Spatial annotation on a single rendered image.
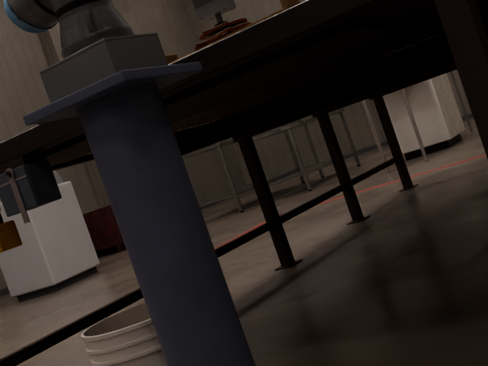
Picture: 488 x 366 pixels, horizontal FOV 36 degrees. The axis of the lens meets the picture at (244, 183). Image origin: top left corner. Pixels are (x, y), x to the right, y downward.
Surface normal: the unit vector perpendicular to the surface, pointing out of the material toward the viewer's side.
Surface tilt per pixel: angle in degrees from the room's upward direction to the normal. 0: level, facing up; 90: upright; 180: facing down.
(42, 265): 90
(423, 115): 90
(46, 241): 90
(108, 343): 92
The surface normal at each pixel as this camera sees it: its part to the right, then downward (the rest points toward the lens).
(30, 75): 0.82, -0.27
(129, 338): -0.05, 0.10
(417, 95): -0.44, 0.18
